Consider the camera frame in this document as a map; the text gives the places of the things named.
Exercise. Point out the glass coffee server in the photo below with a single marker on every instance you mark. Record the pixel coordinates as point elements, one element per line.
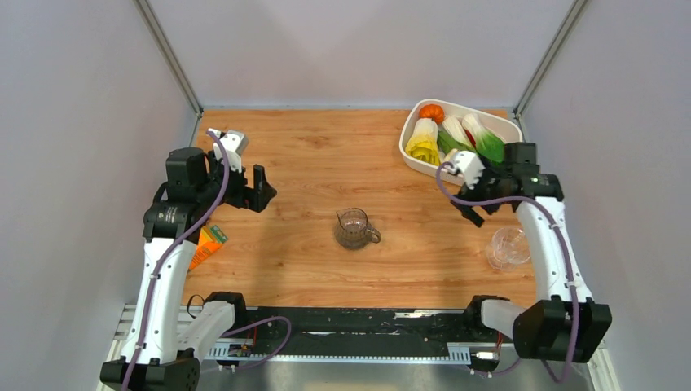
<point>353,229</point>

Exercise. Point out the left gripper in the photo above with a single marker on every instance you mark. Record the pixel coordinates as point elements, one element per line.
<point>254,199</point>

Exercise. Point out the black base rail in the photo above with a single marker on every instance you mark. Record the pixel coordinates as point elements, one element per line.
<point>328,334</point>

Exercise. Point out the green toy leek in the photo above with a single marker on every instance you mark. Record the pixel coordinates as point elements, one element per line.
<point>451,135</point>

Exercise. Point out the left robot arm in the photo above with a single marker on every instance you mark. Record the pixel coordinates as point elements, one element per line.
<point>156,355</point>

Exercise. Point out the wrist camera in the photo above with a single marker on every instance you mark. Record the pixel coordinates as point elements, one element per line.
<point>231,142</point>
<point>466,164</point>

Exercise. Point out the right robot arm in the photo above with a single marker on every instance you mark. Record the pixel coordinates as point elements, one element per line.
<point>565,323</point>

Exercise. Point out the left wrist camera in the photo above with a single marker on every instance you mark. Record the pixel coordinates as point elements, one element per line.
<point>231,142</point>

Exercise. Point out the green toy bok choy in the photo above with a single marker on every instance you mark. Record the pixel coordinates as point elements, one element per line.
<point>486,142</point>

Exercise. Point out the yellow toy cabbage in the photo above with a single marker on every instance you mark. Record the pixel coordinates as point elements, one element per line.
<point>422,145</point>

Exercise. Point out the clear glass dripper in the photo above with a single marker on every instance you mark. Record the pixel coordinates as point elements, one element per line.
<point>508,249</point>

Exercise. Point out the orange toy pumpkin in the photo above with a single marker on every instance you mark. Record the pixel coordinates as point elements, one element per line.
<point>433,112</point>

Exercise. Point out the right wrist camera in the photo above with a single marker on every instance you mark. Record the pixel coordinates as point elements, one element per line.
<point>466,164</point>

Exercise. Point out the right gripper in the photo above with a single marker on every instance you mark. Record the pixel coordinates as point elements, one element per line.
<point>490,172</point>

